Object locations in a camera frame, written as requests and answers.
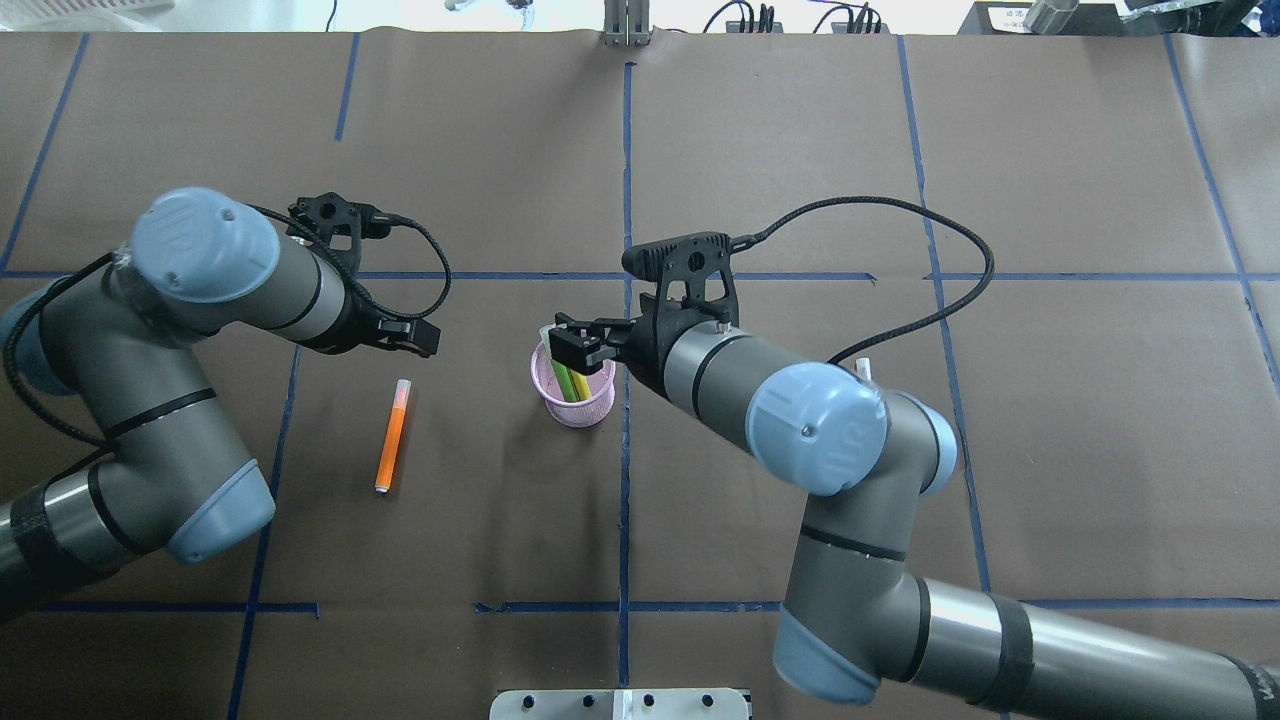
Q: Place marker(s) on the yellow highlighter pen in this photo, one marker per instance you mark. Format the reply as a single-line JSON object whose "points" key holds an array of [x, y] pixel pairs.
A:
{"points": [[581, 390]]}

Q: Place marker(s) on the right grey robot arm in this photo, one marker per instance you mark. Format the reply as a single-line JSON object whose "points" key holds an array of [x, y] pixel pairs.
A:
{"points": [[853, 615]]}

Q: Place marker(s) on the green highlighter pen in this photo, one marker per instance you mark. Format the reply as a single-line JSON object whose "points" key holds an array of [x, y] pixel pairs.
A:
{"points": [[558, 369]]}

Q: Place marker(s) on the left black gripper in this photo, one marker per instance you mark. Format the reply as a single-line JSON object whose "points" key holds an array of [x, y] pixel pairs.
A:
{"points": [[357, 322]]}

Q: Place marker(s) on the silver metal cylinder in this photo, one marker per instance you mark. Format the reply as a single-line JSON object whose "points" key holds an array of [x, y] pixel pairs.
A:
{"points": [[1049, 17]]}

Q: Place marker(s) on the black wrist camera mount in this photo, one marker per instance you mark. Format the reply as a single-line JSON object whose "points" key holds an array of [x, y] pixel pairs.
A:
{"points": [[690, 272], [341, 225]]}

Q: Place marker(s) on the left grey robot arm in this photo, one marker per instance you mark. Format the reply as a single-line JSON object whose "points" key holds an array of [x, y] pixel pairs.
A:
{"points": [[105, 356]]}

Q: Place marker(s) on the orange highlighter pen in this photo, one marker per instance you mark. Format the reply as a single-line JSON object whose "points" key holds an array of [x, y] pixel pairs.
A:
{"points": [[389, 456]]}

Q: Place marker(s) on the white bracket plate with holes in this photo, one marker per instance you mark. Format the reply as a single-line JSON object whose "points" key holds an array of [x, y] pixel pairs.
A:
{"points": [[624, 703]]}

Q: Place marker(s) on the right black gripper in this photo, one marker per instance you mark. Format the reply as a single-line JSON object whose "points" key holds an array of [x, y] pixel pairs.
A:
{"points": [[645, 345]]}

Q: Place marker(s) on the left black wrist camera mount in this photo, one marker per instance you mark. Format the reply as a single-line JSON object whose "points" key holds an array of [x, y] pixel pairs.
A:
{"points": [[341, 225]]}

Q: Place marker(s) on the aluminium frame post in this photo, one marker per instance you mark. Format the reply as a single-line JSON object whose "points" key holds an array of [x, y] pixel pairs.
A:
{"points": [[626, 23]]}

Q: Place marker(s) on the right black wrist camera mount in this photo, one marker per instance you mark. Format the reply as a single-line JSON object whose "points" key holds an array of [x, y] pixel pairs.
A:
{"points": [[690, 272]]}

